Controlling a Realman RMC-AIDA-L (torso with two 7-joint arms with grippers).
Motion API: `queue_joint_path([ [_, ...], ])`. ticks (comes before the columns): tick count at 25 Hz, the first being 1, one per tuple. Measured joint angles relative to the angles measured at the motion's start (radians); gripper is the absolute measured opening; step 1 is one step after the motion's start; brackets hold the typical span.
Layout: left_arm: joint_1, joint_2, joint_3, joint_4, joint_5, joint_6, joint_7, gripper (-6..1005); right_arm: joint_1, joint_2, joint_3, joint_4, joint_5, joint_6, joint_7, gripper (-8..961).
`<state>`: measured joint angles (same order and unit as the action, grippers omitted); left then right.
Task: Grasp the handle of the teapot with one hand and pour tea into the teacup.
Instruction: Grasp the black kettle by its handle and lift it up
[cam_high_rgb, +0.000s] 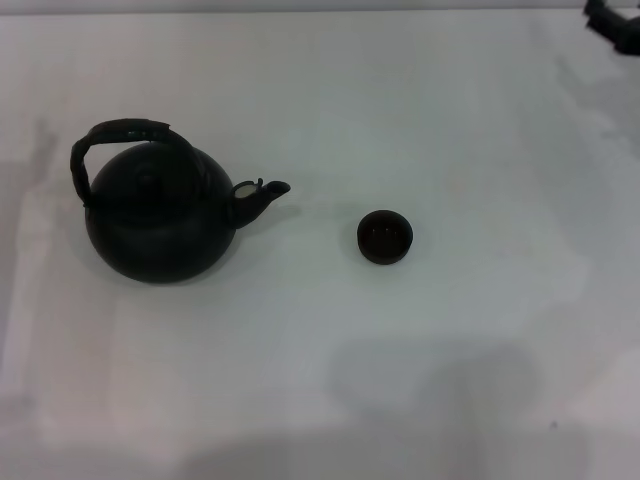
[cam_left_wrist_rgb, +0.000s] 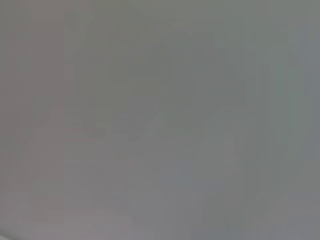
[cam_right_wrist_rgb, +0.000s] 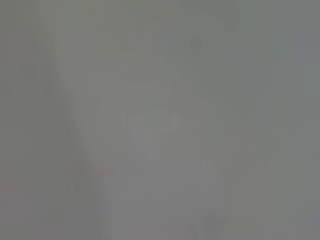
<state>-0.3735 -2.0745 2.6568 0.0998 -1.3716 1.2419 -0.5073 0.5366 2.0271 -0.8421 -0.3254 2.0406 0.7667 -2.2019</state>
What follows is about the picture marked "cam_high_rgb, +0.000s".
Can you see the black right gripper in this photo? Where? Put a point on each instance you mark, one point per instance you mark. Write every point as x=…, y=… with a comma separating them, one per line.
x=630, y=35

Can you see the small dark brown teacup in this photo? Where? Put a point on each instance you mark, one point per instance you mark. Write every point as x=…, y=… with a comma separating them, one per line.
x=385, y=237

